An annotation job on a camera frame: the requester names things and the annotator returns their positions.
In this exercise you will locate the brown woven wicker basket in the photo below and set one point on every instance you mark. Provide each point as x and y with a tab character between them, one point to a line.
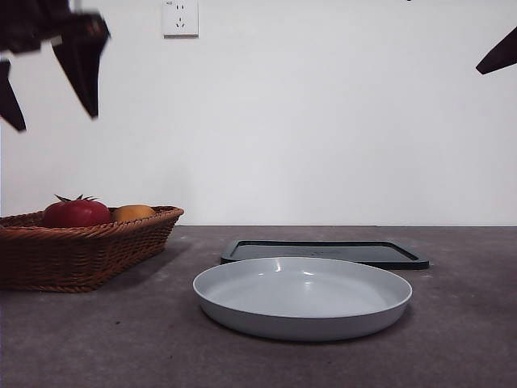
81	254

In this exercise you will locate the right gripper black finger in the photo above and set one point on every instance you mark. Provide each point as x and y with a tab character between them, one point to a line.
501	54

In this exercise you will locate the grey round plate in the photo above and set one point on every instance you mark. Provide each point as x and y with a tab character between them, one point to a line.
299	295

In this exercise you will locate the white wall power socket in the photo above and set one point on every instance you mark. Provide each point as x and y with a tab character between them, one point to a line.
180	20

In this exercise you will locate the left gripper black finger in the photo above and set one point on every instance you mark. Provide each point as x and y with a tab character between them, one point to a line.
8	101
82	72

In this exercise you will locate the black rectangular tray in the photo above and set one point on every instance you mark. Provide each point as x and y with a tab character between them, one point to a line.
323	251

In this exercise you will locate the red tomato with green stem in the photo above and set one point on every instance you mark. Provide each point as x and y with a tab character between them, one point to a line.
76	214

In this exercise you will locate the yellow-orange potato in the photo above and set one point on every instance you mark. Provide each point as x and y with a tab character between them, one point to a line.
133	212

